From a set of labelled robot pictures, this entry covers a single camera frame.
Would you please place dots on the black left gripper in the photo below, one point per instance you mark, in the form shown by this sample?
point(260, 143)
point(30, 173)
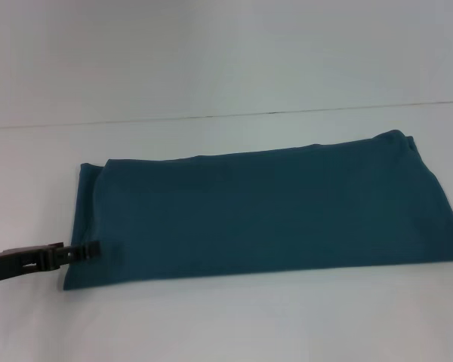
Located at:
point(19, 262)

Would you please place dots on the teal shirt with cream lettering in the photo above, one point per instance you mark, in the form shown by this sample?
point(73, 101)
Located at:
point(268, 211)

